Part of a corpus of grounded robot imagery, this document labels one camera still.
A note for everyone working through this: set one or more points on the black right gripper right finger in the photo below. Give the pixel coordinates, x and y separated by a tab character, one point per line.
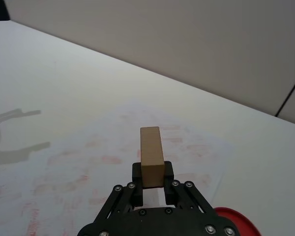
169	194

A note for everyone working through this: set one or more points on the red round plastic plate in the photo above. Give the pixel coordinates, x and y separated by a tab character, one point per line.
238	218

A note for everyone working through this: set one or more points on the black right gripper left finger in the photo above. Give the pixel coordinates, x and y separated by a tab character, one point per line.
137	194

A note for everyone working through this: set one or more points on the tan wooden rectangular block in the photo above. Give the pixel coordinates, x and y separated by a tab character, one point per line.
151	157

